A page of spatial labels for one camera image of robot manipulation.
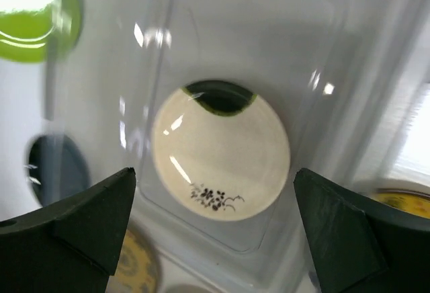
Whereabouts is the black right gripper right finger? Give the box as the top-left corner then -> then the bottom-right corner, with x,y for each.
294,168 -> 429,292

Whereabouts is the lime green plate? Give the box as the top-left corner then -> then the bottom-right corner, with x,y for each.
1,0 -> 83,63

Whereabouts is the cream plate black brush mark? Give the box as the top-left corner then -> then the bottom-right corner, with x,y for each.
150,79 -> 291,222

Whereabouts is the clear plastic bin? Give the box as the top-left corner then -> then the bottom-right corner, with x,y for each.
46,0 -> 429,292

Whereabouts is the yellow patterned plate dark rim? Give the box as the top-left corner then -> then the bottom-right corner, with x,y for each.
352,178 -> 429,219

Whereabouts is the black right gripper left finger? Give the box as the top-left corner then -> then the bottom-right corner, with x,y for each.
1,167 -> 136,292

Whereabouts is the black glossy plate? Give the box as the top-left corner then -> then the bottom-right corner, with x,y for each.
25,134 -> 91,206

